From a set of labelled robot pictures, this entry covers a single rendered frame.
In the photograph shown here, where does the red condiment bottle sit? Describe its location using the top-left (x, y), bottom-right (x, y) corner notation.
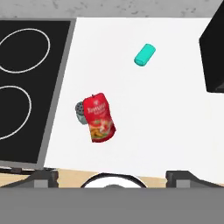
top-left (82, 92), bottom-right (117, 144)

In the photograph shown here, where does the white round object black rim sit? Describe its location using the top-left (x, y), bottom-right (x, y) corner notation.
top-left (80, 172), bottom-right (148, 189)

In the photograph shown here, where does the grey shaker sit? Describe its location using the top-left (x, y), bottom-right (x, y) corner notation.
top-left (74, 101), bottom-right (88, 126)

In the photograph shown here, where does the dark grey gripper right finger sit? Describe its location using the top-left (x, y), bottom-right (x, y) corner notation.
top-left (165, 170), bottom-right (218, 189)

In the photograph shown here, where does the teal cylinder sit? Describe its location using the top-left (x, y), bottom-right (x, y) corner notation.
top-left (133, 43), bottom-right (157, 67)

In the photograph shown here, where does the black hob with white rings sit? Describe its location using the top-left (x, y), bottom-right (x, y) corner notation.
top-left (0, 18), bottom-right (77, 170)

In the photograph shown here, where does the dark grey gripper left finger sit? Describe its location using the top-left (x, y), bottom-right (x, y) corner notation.
top-left (8, 169), bottom-right (60, 189)

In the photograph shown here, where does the black appliance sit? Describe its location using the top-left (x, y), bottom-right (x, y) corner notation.
top-left (199, 3), bottom-right (224, 95)

